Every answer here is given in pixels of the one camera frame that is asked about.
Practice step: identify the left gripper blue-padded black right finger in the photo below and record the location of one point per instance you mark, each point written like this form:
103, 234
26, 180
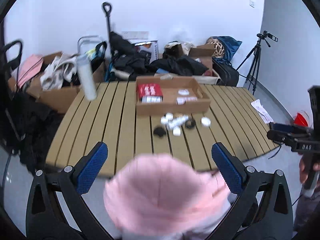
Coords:
262, 209

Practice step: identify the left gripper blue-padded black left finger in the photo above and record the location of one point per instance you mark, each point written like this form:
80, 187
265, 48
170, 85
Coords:
56, 209

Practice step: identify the white round jar lid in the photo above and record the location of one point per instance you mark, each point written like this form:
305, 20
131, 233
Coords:
205, 121

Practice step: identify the black hair scrunchie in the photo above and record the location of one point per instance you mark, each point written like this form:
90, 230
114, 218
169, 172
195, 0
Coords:
159, 131

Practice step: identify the person's right hand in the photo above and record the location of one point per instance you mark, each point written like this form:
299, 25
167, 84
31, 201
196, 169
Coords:
303, 172

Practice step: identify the red plastic cup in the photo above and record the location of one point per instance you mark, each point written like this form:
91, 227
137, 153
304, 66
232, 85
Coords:
302, 119

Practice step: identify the white paper packet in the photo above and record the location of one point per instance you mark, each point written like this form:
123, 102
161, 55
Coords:
261, 111

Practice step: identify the pink trousered knee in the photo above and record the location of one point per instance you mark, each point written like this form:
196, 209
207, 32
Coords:
156, 196

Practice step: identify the large cardboard box left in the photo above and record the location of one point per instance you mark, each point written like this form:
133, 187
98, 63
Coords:
58, 99

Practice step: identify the blue cushion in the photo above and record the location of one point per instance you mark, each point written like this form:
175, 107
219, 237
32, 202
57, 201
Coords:
230, 45

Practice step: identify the white tube bottle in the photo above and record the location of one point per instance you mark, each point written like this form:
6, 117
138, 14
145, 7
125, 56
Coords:
177, 122

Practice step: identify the cardboard tray box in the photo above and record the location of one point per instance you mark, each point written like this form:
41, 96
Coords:
181, 94

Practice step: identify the red book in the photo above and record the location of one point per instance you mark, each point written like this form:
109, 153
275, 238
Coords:
149, 89

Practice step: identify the white tall bottle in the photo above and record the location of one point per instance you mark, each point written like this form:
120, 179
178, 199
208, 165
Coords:
84, 72

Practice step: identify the black clothes pile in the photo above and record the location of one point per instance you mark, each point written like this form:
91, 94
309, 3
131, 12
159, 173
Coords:
136, 63

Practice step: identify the camera tripod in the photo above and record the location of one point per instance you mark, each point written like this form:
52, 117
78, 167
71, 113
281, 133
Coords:
252, 76

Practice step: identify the black cart handle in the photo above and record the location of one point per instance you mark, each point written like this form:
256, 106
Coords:
107, 8

